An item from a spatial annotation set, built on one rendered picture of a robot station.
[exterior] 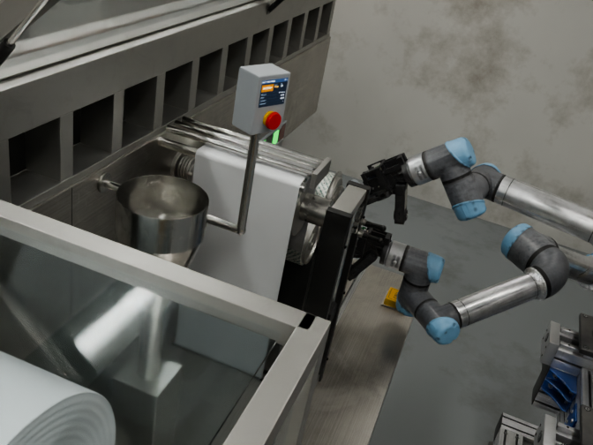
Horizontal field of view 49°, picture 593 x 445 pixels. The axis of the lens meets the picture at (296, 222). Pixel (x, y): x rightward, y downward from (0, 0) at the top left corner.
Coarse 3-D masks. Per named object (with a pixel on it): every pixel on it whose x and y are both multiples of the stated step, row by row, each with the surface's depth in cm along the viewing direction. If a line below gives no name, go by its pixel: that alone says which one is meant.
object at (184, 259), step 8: (144, 208) 107; (152, 208) 107; (160, 208) 108; (168, 208) 108; (152, 216) 108; (160, 216) 108; (168, 216) 108; (176, 216) 108; (184, 216) 108; (120, 240) 98; (160, 256) 96; (168, 256) 97; (176, 256) 98; (184, 256) 99; (192, 256) 101; (176, 264) 99; (184, 264) 101
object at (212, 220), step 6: (102, 174) 123; (108, 174) 124; (102, 180) 123; (108, 180) 123; (102, 186) 123; (108, 186) 123; (114, 186) 123; (102, 192) 124; (210, 216) 118; (210, 222) 118; (216, 222) 118; (222, 222) 118; (228, 222) 118; (222, 228) 118; (228, 228) 118; (234, 228) 117; (240, 234) 117
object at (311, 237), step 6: (312, 228) 160; (318, 228) 168; (306, 234) 159; (312, 234) 163; (318, 234) 169; (306, 240) 159; (312, 240) 166; (318, 240) 170; (306, 246) 159; (312, 246) 167; (306, 252) 160; (312, 252) 169; (306, 258) 166
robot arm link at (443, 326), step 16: (544, 256) 181; (560, 256) 181; (528, 272) 179; (544, 272) 177; (560, 272) 178; (496, 288) 175; (512, 288) 175; (528, 288) 175; (544, 288) 176; (560, 288) 179; (432, 304) 172; (448, 304) 172; (464, 304) 171; (480, 304) 172; (496, 304) 173; (512, 304) 175; (432, 320) 169; (448, 320) 167; (464, 320) 170; (480, 320) 173; (432, 336) 169; (448, 336) 168
